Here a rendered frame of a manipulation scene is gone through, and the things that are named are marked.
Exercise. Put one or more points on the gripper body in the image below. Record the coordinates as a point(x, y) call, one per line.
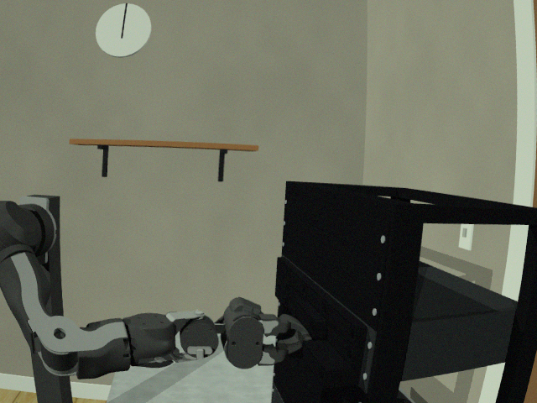
point(242, 339)

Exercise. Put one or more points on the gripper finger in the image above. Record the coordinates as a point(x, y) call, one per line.
point(273, 325)
point(272, 355)

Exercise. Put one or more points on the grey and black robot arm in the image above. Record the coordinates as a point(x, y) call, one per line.
point(101, 347)

